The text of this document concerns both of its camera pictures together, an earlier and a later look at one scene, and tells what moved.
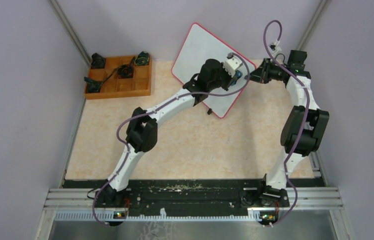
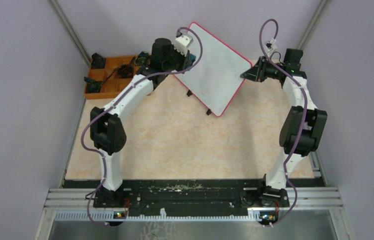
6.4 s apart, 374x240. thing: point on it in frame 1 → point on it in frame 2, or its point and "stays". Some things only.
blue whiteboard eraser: (238, 74) → (191, 57)
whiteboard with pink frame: (198, 46) stays
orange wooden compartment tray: (121, 78) stays
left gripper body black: (224, 80) → (178, 60)
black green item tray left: (93, 86) stays
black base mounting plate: (200, 194) stays
